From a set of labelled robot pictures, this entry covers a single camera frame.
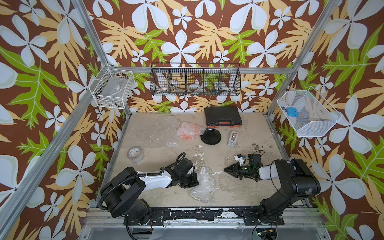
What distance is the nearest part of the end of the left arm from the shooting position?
698 millimetres

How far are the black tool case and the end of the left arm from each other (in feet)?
1.48

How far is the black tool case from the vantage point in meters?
1.10
